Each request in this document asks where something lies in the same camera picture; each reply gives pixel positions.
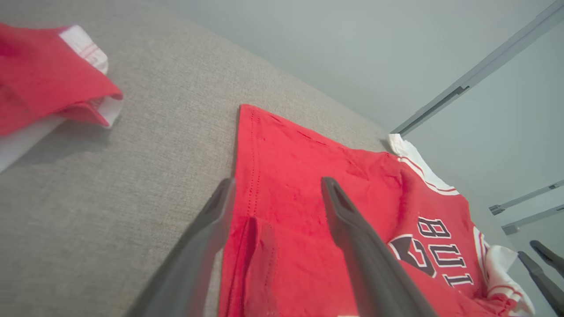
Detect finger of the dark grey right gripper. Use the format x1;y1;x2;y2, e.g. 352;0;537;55
518;251;564;317
530;240;564;279

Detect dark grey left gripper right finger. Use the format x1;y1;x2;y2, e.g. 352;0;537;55
321;177;437;317

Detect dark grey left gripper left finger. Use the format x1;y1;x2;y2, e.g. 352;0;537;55
126;177;237;317

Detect red Bulls jersey shirt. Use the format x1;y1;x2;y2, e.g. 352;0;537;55
218;104;536;317

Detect red Bulls shorts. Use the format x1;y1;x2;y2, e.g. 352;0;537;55
0;22;124;173

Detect grey fabric sofa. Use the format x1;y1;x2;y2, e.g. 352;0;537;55
0;0;529;317

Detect grey partition post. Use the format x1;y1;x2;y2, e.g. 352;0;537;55
489;179;564;215
501;204;564;236
390;0;564;137

